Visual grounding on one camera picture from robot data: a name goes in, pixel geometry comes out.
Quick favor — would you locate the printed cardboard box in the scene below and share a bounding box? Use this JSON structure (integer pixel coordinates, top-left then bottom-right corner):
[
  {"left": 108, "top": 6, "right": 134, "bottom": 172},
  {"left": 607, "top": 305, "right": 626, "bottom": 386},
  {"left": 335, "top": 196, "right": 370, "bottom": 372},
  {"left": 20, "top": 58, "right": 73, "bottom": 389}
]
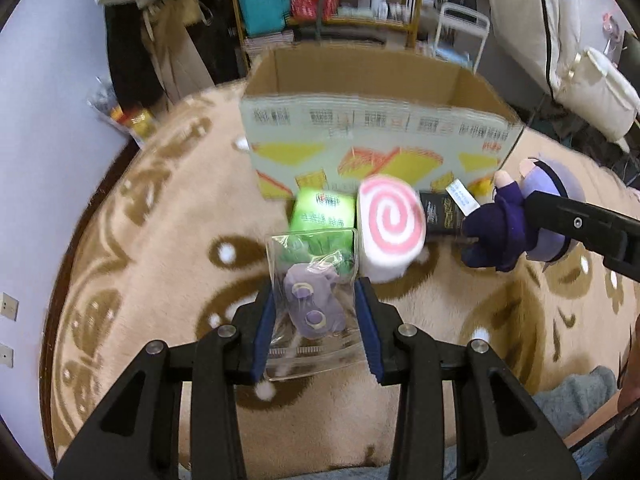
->
[{"left": 240, "top": 42, "right": 524, "bottom": 200}]

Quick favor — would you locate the white metal cart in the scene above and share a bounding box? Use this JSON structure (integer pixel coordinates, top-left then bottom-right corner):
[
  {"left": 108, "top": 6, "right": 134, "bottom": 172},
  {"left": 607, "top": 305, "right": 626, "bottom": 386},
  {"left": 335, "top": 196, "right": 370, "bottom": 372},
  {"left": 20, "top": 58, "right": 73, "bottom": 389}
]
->
[{"left": 431, "top": 2, "right": 490, "bottom": 73}]

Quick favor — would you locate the green tissue pack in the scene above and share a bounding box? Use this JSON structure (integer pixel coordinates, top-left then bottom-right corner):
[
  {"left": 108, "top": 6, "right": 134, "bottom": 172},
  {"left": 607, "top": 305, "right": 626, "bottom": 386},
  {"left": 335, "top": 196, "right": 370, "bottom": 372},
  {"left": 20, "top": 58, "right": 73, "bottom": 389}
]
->
[{"left": 288, "top": 188, "right": 356, "bottom": 232}]

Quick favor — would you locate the wall socket lower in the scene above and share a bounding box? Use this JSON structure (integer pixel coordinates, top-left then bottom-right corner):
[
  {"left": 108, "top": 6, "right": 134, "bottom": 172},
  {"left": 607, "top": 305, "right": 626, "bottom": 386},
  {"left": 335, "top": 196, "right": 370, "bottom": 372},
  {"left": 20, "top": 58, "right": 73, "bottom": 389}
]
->
[{"left": 0, "top": 344, "right": 14, "bottom": 368}]

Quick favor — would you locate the cream quilted bedding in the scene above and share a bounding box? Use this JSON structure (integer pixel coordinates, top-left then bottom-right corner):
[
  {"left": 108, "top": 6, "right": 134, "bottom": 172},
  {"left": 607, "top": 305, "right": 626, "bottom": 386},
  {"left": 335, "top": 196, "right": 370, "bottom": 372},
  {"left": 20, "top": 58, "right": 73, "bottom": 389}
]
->
[{"left": 489, "top": 0, "right": 639, "bottom": 152}]

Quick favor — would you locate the beige hanging coat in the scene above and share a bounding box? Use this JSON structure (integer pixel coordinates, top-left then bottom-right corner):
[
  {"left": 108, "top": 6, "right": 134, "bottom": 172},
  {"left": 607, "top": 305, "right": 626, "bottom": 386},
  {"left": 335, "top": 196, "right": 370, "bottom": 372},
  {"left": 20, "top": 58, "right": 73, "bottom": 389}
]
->
[{"left": 142, "top": 0, "right": 215, "bottom": 107}]

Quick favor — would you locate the pink spiral roll plush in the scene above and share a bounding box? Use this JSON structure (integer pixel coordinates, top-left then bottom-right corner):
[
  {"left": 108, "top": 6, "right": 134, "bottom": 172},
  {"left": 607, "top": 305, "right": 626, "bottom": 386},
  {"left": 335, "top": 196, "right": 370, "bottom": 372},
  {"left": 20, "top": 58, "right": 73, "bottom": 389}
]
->
[{"left": 357, "top": 174, "right": 426, "bottom": 283}]

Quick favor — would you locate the wall socket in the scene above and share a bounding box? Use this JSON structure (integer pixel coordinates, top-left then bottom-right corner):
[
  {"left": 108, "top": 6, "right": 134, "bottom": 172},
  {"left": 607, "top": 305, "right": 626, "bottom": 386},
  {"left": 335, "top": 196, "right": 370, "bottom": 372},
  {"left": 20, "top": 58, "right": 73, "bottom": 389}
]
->
[
  {"left": 0, "top": 344, "right": 14, "bottom": 368},
  {"left": 0, "top": 292, "right": 20, "bottom": 322}
]

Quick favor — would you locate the black booklet with gold print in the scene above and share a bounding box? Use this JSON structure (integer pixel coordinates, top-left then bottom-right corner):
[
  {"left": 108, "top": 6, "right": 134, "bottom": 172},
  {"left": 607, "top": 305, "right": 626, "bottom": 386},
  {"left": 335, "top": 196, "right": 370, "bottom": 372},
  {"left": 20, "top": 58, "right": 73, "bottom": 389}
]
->
[{"left": 420, "top": 192, "right": 466, "bottom": 242}]

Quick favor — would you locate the beige brown patterned rug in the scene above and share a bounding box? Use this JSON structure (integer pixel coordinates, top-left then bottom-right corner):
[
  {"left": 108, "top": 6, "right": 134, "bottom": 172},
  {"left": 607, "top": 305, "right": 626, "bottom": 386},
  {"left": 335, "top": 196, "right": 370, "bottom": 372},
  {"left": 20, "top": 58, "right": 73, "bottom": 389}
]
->
[{"left": 50, "top": 84, "right": 639, "bottom": 478}]

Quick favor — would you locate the wooden shelf unit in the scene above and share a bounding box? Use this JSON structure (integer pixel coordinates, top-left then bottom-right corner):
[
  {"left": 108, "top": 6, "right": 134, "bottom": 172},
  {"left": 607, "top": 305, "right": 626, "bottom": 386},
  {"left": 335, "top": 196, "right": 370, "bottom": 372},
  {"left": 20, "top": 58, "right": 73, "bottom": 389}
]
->
[{"left": 231, "top": 0, "right": 422, "bottom": 56}]

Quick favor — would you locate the snack bag by wall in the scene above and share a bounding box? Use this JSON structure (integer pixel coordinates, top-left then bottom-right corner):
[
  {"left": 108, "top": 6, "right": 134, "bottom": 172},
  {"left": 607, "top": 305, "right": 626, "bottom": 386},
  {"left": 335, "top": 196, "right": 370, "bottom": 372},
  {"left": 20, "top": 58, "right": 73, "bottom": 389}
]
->
[{"left": 88, "top": 78, "right": 157, "bottom": 148}]

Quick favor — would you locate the wall socket upper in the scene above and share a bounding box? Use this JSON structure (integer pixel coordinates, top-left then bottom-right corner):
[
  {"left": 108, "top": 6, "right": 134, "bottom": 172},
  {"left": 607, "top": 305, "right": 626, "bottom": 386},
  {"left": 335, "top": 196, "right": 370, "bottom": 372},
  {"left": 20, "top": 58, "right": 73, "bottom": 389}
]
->
[{"left": 0, "top": 292, "right": 20, "bottom": 322}]

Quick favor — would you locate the purple haired plush doll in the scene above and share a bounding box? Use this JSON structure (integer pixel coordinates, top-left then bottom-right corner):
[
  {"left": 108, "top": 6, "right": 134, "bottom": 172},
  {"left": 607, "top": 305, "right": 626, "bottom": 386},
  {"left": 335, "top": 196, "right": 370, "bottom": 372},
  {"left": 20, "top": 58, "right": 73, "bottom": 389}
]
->
[{"left": 461, "top": 157, "right": 585, "bottom": 272}]

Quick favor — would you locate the clear bag with purple plush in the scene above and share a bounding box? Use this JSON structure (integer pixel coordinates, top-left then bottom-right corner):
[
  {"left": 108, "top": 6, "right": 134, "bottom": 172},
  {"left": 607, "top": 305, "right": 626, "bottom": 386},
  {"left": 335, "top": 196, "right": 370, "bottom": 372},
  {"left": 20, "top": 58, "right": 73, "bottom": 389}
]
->
[{"left": 265, "top": 228, "right": 364, "bottom": 382}]

